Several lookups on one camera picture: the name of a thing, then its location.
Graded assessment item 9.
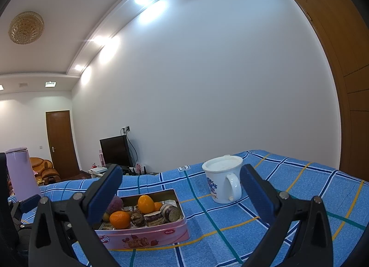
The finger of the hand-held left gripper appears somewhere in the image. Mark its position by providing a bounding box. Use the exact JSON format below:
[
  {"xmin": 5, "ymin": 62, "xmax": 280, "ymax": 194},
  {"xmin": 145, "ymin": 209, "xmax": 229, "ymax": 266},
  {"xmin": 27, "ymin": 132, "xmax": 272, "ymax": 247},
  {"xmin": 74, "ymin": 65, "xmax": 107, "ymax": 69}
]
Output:
[
  {"xmin": 13, "ymin": 217, "xmax": 34, "ymax": 231},
  {"xmin": 11, "ymin": 194, "xmax": 41, "ymax": 215}
]

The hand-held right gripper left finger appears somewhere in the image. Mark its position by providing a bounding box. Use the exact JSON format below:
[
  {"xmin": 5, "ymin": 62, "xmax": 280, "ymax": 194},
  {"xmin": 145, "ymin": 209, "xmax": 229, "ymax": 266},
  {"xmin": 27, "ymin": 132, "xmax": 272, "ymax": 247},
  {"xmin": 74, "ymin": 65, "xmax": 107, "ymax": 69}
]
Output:
[{"xmin": 27, "ymin": 164, "xmax": 123, "ymax": 267}]

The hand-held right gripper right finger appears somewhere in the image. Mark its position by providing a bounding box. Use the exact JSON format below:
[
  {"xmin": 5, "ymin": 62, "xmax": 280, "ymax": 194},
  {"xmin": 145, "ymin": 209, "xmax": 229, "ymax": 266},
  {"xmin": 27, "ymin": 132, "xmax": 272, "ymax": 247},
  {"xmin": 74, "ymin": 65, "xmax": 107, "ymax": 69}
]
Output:
[{"xmin": 239, "ymin": 164, "xmax": 336, "ymax": 267}]

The round purple fruit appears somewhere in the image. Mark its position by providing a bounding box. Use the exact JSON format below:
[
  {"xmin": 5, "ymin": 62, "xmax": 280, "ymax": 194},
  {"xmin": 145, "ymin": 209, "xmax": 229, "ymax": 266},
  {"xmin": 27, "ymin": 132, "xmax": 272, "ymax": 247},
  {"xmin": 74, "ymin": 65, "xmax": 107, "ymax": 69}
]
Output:
[{"xmin": 107, "ymin": 195, "xmax": 124, "ymax": 214}]

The large orange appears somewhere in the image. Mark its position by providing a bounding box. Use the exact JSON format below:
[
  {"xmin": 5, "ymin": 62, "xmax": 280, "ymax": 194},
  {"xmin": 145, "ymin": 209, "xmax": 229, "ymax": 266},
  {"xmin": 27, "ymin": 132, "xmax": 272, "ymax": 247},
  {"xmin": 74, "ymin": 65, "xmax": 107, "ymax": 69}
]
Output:
[{"xmin": 110, "ymin": 211, "xmax": 131, "ymax": 229}]

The dark brown round root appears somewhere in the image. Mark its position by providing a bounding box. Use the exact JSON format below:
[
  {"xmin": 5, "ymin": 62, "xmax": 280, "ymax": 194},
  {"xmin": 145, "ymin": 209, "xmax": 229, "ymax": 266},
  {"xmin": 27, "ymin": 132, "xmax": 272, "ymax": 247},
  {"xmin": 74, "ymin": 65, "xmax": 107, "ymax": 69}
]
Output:
[{"xmin": 130, "ymin": 212, "xmax": 146, "ymax": 227}]

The oval orange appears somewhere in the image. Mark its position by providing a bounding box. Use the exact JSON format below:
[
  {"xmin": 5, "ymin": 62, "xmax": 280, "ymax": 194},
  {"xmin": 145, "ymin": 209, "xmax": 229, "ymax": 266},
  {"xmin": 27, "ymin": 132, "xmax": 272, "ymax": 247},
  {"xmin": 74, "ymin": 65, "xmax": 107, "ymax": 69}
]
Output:
[{"xmin": 137, "ymin": 194, "xmax": 156, "ymax": 214}]

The cut taro slice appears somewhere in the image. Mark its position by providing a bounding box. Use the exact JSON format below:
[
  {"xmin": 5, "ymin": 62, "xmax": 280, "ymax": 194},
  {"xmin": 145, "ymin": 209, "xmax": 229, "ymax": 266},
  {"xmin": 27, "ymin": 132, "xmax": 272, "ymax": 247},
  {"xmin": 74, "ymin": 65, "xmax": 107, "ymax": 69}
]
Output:
[{"xmin": 143, "ymin": 211, "xmax": 167, "ymax": 226}]

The pink metal tin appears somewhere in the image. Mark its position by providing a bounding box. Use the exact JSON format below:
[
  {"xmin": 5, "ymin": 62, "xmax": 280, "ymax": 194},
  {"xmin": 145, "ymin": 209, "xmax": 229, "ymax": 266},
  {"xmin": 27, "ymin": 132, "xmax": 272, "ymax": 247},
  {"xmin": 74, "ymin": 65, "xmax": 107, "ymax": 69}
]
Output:
[{"xmin": 94, "ymin": 189, "xmax": 191, "ymax": 251}]

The brown taro chunk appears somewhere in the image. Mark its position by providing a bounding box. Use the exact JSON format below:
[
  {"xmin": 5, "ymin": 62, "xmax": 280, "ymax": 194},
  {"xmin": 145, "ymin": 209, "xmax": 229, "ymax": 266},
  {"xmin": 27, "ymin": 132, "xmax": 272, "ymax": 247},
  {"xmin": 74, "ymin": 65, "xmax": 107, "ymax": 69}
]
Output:
[{"xmin": 160, "ymin": 204, "xmax": 183, "ymax": 223}]

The white TV stand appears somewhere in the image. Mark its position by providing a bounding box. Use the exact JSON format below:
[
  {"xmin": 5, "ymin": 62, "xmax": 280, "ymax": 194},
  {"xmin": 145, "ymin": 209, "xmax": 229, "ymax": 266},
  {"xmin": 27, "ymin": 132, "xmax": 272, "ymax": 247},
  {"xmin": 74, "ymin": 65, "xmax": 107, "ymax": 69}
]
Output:
[{"xmin": 88, "ymin": 166, "xmax": 160, "ymax": 178}]

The purple electric kettle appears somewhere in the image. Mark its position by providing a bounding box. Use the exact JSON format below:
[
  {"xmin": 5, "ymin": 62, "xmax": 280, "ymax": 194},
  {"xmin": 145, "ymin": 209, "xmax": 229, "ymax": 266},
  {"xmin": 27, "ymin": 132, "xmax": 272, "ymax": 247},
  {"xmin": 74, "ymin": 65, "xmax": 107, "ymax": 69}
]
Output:
[{"xmin": 5, "ymin": 147, "xmax": 42, "ymax": 201}]

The blue plaid blanket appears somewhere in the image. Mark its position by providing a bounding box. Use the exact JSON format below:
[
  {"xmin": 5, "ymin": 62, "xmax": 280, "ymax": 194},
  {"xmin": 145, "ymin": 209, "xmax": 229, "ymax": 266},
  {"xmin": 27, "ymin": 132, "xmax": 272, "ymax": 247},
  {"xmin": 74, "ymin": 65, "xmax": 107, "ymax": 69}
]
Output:
[{"xmin": 9, "ymin": 149, "xmax": 365, "ymax": 267}]

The white mug with blue print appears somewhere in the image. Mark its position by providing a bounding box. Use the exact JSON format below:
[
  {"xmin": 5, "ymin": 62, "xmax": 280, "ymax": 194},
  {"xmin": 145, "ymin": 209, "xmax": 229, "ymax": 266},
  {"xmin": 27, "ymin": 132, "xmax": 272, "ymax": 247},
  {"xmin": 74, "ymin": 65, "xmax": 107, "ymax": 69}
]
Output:
[{"xmin": 202, "ymin": 155, "xmax": 243, "ymax": 205}]

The brown leather armchair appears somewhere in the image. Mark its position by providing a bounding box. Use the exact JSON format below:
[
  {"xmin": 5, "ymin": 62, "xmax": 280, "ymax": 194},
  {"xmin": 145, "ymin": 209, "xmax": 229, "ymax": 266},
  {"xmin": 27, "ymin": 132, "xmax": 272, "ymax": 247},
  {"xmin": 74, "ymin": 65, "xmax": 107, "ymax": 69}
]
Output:
[{"xmin": 30, "ymin": 157, "xmax": 62, "ymax": 185}]

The black television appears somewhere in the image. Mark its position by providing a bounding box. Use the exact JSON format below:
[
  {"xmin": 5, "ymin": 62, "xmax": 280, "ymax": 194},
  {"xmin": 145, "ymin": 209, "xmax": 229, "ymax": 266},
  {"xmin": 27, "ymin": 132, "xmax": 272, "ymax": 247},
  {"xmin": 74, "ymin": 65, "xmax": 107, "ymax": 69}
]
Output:
[{"xmin": 99, "ymin": 135, "xmax": 132, "ymax": 168}]

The brown wooden door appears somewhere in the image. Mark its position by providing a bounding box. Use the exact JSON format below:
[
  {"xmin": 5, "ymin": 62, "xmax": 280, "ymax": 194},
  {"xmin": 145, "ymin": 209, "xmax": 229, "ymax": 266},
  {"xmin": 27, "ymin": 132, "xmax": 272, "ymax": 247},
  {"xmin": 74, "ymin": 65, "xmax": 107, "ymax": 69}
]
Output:
[{"xmin": 45, "ymin": 111, "xmax": 80, "ymax": 179}]

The large wooden door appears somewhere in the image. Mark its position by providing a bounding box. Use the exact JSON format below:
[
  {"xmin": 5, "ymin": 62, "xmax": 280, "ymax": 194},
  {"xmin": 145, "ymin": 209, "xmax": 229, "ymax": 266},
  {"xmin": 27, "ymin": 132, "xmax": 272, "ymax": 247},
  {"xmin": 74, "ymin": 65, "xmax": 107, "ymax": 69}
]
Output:
[{"xmin": 269, "ymin": 0, "xmax": 369, "ymax": 182}]

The round crystal ceiling lamp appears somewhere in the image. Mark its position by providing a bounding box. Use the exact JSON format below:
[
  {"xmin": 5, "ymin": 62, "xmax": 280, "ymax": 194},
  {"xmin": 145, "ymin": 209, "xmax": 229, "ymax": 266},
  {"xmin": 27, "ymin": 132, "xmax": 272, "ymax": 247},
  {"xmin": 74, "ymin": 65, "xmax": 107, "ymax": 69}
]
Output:
[{"xmin": 8, "ymin": 11, "xmax": 45, "ymax": 45}]

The black power cable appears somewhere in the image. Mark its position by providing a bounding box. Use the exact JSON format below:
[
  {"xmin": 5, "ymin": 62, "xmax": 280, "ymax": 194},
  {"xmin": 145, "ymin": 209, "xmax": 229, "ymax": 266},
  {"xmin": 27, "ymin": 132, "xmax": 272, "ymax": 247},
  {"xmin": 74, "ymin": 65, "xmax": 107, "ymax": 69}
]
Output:
[{"xmin": 127, "ymin": 133, "xmax": 139, "ymax": 167}]

